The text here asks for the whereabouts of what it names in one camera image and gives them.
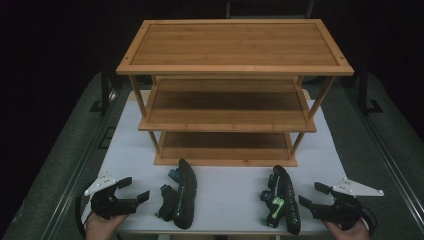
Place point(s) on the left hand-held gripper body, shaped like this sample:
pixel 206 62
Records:
pixel 110 205

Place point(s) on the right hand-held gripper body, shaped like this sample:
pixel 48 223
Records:
pixel 343 210

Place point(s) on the three-tier wooden shelf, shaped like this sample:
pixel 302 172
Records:
pixel 233 43

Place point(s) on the person's right hand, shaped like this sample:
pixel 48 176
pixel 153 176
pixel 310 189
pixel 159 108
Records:
pixel 350 234

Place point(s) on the person's left hand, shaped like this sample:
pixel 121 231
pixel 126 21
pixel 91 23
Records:
pixel 100 230

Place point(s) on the black metal stand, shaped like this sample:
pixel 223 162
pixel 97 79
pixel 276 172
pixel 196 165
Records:
pixel 105 90
pixel 363 90

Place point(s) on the metal floor rail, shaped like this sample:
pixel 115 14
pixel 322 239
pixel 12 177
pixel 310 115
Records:
pixel 383 150
pixel 76 173

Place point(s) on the black floor bracket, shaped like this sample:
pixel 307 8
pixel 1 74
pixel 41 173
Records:
pixel 106 137

